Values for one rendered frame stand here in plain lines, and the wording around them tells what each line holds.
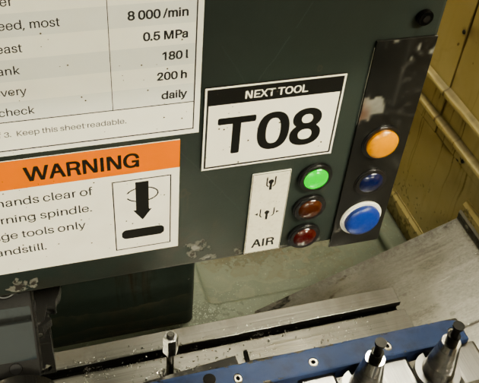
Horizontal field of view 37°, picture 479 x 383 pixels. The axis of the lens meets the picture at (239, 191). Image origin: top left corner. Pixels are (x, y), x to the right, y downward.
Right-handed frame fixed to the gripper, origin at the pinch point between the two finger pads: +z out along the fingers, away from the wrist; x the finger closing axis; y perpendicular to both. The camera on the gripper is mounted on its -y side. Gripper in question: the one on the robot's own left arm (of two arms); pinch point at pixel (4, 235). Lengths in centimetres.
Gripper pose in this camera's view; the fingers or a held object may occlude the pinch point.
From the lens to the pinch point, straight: 83.3
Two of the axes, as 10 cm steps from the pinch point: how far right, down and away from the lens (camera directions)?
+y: -0.8, 7.1, 7.0
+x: 9.6, -1.4, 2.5
